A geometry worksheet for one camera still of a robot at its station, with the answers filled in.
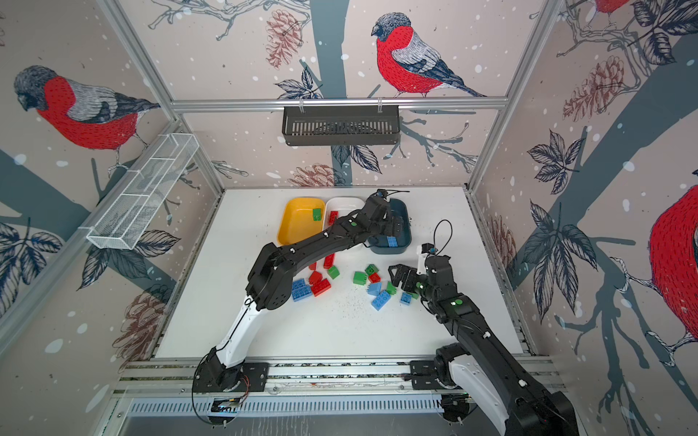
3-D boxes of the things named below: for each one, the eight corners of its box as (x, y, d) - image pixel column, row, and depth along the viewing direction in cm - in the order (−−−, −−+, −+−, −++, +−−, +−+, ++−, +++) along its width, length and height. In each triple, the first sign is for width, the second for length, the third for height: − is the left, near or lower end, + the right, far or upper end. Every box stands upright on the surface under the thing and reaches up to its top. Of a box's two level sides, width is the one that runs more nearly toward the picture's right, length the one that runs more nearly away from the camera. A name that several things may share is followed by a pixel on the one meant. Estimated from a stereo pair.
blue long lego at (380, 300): (378, 311, 88) (378, 309, 86) (369, 302, 89) (369, 300, 88) (391, 298, 90) (391, 296, 89) (382, 290, 92) (383, 287, 91)
